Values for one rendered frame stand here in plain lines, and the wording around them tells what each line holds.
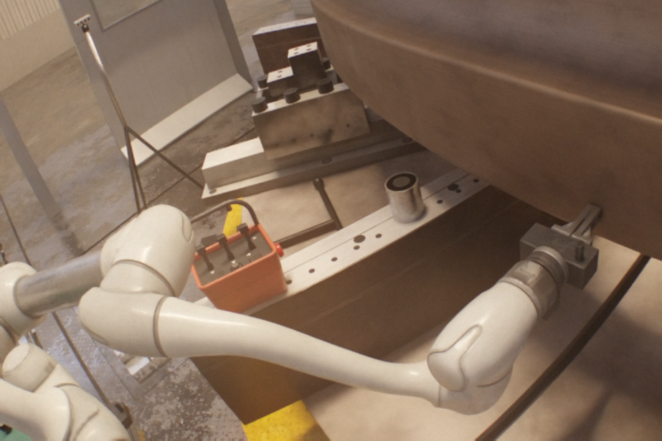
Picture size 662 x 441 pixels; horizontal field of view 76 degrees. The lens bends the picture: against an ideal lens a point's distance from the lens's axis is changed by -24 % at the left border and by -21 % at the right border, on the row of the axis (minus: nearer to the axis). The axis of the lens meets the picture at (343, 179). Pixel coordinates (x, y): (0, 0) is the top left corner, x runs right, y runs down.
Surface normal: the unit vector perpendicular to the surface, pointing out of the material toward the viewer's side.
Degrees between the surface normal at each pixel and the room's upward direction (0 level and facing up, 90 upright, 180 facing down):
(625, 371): 0
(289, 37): 90
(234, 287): 97
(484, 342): 38
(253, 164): 71
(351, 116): 90
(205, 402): 0
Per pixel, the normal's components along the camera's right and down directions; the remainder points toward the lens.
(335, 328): 0.43, 0.39
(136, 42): 0.69, 0.22
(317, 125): 0.07, 0.53
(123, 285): -0.11, -0.73
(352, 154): -0.26, -0.81
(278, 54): -0.31, 0.58
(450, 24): -0.73, -0.36
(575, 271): -0.75, 0.51
